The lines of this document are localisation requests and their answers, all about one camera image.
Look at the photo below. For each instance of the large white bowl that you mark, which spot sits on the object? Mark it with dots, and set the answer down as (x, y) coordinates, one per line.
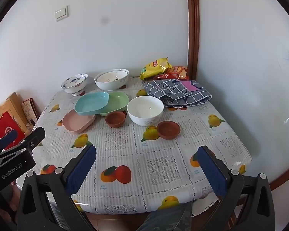
(110, 87)

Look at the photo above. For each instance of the yellow chip bag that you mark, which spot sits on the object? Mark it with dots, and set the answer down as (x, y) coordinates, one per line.
(155, 67)

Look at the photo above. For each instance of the blue plate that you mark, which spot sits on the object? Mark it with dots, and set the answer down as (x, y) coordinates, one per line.
(91, 102)

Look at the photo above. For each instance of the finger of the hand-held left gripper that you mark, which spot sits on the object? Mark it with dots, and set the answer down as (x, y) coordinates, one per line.
(8, 138)
(35, 136)

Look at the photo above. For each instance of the pink plate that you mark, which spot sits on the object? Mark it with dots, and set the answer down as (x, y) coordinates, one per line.
(77, 124)

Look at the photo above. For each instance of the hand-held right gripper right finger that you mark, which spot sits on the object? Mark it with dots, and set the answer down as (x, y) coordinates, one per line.
(212, 170)

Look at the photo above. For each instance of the white bowl with grey swirl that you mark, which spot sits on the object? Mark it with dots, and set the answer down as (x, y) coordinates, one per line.
(144, 108)

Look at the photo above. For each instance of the brown picture frame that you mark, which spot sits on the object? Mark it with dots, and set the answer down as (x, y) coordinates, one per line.
(30, 110)

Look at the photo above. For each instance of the red paper bag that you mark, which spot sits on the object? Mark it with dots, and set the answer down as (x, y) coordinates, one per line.
(7, 127)

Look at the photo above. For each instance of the brown wooden baseboard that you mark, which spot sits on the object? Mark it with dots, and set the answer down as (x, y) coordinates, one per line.
(279, 182)

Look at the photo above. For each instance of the brown wooden door frame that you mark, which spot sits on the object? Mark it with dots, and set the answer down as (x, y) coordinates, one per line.
(192, 28)

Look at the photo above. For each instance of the small brown bowl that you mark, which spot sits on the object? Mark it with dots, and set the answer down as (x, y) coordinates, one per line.
(114, 120)
(168, 130)

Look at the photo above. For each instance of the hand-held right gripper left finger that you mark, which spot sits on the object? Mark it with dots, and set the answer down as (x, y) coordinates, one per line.
(83, 168)

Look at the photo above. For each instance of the fruit print tablecloth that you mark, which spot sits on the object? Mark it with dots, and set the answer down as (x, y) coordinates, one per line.
(134, 163)

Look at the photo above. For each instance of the grey checked cloth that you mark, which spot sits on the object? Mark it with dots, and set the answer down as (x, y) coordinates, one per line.
(183, 98)

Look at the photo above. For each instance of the white light switch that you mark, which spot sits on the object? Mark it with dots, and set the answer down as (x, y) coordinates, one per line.
(61, 13)

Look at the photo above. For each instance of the green plate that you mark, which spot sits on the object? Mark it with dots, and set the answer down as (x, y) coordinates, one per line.
(118, 101)

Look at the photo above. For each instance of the white bowl with red print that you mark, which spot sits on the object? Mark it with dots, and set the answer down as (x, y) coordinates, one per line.
(110, 78)

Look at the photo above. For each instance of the red chip bag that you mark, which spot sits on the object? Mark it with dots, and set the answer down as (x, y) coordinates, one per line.
(178, 72)

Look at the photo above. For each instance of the light wooden board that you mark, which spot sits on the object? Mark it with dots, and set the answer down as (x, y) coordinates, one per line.
(13, 101)

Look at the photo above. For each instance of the blue patterned white bowl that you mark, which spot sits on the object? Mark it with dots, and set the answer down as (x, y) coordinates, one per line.
(74, 86)

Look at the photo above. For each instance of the person's grey trouser leg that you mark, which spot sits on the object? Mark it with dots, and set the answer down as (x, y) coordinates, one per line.
(166, 219)

